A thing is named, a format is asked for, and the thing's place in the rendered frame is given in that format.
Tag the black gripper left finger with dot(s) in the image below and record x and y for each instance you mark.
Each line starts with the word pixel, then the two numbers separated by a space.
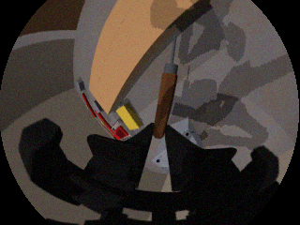
pixel 132 152

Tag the orange rectangular floor panel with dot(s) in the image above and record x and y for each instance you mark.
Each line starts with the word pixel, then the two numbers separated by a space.
pixel 135 29

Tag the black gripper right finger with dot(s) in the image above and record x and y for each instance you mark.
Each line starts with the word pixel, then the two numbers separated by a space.
pixel 186 159

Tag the yellow rectangular block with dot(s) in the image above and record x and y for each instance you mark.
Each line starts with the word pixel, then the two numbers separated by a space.
pixel 129 117

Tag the brown-handled awl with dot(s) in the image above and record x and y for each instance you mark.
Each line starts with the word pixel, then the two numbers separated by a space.
pixel 165 96

